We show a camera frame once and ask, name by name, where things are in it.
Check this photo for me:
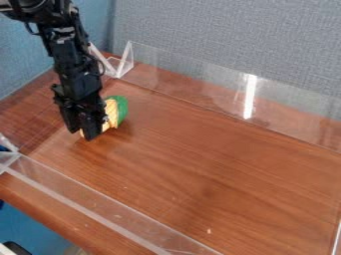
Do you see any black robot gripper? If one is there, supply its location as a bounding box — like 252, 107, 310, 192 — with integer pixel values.
0, 0, 106, 140

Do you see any yellow green toy corn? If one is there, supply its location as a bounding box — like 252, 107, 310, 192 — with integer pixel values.
76, 96, 128, 133

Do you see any clear acrylic corner bracket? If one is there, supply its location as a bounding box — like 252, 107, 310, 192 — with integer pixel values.
89, 42, 135, 79

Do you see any clear acrylic left bracket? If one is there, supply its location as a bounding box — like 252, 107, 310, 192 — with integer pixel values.
0, 132, 21, 175

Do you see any clear acrylic front wall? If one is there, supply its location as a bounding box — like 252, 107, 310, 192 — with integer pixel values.
5, 154, 222, 255

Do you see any clear acrylic wall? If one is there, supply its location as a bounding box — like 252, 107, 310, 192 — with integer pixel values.
5, 154, 222, 255
121, 42, 341, 153

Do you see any clear acrylic back wall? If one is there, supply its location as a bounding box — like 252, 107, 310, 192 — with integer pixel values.
121, 42, 341, 153

